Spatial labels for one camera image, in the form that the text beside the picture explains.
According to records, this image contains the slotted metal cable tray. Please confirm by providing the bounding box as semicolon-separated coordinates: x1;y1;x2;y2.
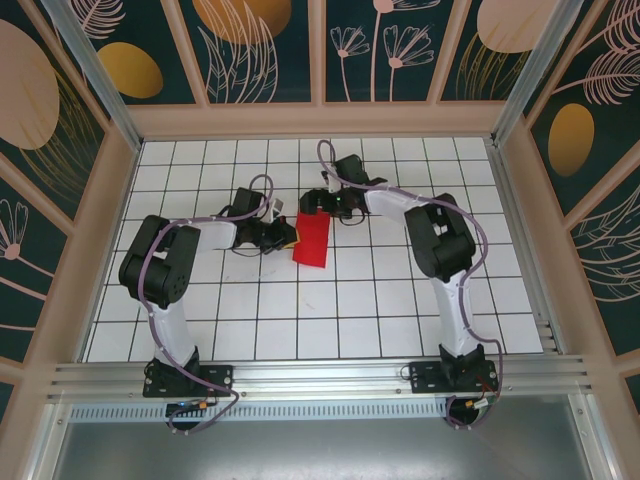
69;402;501;422

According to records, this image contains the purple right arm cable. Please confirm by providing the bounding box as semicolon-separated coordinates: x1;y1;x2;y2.
317;139;504;432

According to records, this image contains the aluminium frame post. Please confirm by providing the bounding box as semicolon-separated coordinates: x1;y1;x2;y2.
42;0;144;151
489;0;586;149

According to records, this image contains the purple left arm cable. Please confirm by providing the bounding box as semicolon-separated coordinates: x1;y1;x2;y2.
137;173;274;436

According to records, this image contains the red cloth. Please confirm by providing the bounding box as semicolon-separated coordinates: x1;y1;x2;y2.
291;211;332;269

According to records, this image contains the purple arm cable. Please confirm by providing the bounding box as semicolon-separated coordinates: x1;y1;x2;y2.
137;173;274;436
317;139;504;432

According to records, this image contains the aluminium side rail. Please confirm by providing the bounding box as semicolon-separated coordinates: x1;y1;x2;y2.
487;139;569;357

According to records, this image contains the aluminium mounting rail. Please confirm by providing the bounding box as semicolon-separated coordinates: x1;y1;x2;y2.
47;353;594;401

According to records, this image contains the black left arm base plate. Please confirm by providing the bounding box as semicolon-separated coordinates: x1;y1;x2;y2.
142;360;236;400

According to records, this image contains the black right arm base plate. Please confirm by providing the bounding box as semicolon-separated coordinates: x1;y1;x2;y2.
408;359;501;396

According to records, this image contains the grey metal panel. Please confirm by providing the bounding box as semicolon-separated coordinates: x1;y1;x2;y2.
49;419;596;480

